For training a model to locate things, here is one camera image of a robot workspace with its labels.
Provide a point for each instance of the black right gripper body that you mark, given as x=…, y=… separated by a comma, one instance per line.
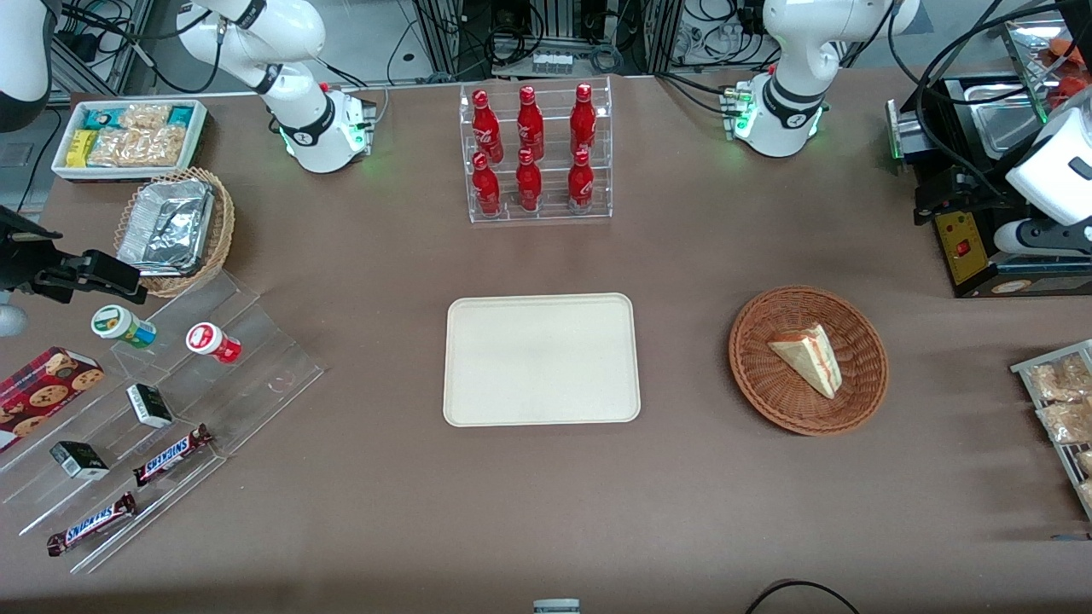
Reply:
x=19, y=260

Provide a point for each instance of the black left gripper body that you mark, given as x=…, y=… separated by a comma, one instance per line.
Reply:
x=975, y=189

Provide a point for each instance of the triangle sandwich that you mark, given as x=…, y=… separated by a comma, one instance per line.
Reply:
x=810, y=360

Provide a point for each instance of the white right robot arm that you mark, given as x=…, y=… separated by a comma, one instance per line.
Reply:
x=316, y=128

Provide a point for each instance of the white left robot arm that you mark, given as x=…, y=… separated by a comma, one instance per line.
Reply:
x=789, y=94

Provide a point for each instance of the light wicker basket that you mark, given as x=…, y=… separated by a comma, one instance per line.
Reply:
x=223, y=230

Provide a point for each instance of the brown wicker basket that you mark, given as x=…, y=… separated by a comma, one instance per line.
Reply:
x=768, y=384

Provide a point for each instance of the beige plastic tray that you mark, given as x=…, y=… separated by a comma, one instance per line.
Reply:
x=541, y=360

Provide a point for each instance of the green lid cup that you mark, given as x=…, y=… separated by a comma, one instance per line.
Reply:
x=122, y=325

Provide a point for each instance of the stacked aluminium foil trays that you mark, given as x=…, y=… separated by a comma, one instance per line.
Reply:
x=166, y=226

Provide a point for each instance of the black food warmer machine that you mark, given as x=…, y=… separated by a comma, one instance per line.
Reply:
x=972, y=269

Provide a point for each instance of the steel warmer pan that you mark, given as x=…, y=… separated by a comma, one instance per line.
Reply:
x=1007, y=124

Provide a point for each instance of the white plastic snack bin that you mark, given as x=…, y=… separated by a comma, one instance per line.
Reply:
x=61, y=164

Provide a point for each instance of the red cookie box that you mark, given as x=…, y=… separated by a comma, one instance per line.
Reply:
x=43, y=394

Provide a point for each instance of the red lid cup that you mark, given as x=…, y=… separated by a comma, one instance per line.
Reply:
x=212, y=341

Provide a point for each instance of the yellow snack pack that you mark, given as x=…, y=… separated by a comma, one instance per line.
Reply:
x=80, y=147

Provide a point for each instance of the clear cracker bag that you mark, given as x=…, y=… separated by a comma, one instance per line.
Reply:
x=136, y=147
x=145, y=115

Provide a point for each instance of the small dark box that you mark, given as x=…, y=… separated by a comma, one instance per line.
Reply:
x=78, y=460
x=149, y=405

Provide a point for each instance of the teal snack pack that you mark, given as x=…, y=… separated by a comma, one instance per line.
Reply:
x=101, y=118
x=180, y=115

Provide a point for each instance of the clear acrylic stepped display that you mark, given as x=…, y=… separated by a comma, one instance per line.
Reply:
x=256, y=358

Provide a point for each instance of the snickers bar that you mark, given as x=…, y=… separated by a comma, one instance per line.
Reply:
x=171, y=456
x=92, y=524

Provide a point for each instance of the clear nut snack bag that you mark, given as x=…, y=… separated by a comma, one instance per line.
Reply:
x=1066, y=420
x=1058, y=379

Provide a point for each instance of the red cola bottle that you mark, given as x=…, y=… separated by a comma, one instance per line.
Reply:
x=529, y=183
x=486, y=128
x=581, y=181
x=583, y=119
x=486, y=188
x=530, y=124

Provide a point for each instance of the clear acrylic bottle rack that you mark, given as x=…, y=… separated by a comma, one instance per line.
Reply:
x=550, y=215

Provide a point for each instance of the white power strip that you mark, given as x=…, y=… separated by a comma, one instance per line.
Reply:
x=553, y=62

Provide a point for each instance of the grey device edge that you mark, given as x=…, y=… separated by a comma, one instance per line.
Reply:
x=556, y=606

